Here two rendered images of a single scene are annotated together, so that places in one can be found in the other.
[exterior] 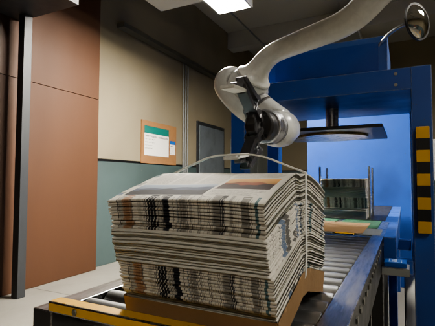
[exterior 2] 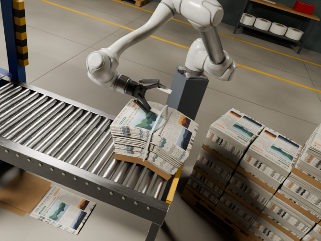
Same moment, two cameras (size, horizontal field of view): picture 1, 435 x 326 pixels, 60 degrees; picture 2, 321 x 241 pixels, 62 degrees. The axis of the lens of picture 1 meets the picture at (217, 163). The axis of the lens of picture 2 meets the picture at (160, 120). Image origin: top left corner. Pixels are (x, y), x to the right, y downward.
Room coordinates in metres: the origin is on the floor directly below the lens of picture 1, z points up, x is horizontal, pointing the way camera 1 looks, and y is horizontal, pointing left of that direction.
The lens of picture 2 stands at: (1.12, 1.05, 1.86)
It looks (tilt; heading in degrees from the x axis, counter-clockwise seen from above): 36 degrees down; 251
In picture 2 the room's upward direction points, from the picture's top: 16 degrees clockwise
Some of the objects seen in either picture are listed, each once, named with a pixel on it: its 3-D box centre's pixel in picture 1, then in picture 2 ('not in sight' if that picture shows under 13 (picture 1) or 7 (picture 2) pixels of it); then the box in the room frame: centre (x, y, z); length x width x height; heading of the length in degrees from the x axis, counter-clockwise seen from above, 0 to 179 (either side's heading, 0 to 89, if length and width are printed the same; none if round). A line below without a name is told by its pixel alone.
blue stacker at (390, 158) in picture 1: (375, 182); not in sight; (4.53, -1.90, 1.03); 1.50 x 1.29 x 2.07; 154
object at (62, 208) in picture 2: not in sight; (65, 208); (1.24, -0.22, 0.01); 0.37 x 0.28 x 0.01; 154
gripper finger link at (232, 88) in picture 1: (233, 88); (165, 89); (0.77, -0.03, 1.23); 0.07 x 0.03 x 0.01; 153
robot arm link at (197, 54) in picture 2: not in sight; (200, 54); (0.36, -0.72, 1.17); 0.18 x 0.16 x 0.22; 127
